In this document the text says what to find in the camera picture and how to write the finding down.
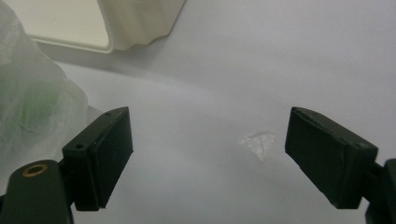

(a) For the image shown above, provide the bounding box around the clear tape scrap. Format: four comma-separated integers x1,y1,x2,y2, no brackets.
238,130,277,162

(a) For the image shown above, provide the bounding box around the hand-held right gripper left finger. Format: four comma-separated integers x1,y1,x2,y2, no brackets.
62,106,134,212

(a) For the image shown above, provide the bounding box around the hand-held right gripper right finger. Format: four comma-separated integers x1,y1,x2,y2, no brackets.
284,106,379,210

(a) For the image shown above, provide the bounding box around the translucent white plastic bag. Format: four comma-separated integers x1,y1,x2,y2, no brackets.
0,0,90,195

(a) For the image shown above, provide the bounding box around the cream plastic container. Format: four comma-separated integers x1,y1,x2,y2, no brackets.
2,0,187,54

